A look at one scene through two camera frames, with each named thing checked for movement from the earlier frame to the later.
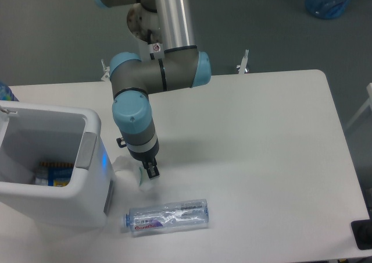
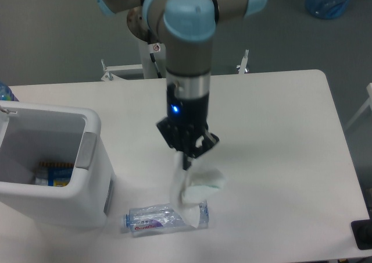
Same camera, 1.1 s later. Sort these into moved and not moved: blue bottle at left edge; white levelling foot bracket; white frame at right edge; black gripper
Moved: black gripper
Not moved: blue bottle at left edge; white frame at right edge; white levelling foot bracket
